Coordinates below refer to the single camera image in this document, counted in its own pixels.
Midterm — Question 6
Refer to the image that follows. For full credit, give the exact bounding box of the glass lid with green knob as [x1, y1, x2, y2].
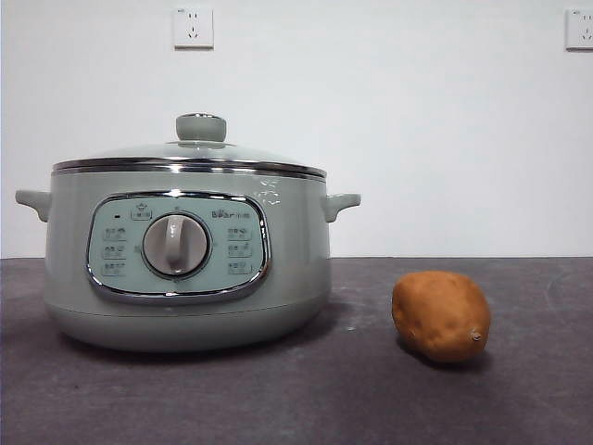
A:
[51, 112, 328, 180]

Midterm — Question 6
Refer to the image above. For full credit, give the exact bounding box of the brown potato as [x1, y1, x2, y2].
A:
[391, 271, 491, 364]

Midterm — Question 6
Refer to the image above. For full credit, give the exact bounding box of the pale green electric cooking pot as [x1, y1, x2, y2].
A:
[15, 170, 362, 354]

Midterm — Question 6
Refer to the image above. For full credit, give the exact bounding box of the white wall socket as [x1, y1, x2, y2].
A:
[564, 7, 593, 52]
[173, 6, 216, 51]

